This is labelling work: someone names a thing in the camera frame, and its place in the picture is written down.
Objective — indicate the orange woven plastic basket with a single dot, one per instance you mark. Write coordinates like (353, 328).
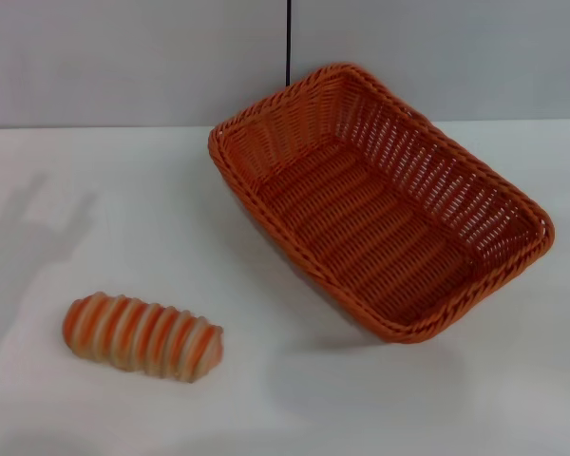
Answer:
(361, 223)

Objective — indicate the striped orange bread loaf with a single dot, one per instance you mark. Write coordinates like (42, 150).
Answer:
(142, 337)

